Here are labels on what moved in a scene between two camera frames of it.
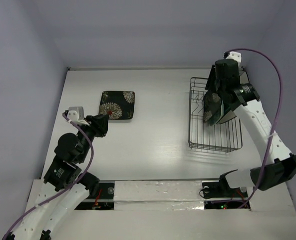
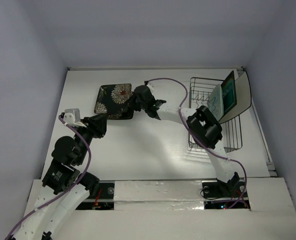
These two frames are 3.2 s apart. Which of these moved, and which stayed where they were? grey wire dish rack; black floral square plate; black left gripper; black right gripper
Moved: black right gripper
Stayed: black floral square plate; black left gripper; grey wire dish rack
